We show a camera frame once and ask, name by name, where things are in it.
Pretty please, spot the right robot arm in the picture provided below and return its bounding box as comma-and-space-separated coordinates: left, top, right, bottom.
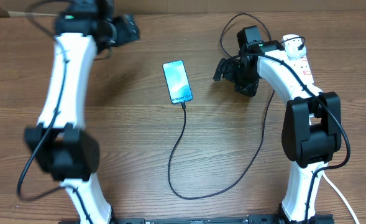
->
213, 26, 341, 223

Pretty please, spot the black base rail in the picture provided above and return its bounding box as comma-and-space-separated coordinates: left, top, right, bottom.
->
58, 213, 336, 224

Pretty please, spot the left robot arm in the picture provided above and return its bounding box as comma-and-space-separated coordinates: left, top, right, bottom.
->
24, 0, 140, 223

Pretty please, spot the white power strip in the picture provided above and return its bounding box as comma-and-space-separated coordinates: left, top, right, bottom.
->
293, 56, 314, 85

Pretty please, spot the smartphone with teal screen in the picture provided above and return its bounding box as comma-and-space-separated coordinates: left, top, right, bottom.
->
162, 60, 193, 105

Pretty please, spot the white charger adapter plug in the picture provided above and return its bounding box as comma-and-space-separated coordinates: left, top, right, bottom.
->
281, 34, 306, 60

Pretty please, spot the black USB charging cable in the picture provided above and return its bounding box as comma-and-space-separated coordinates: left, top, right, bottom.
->
167, 12, 306, 200

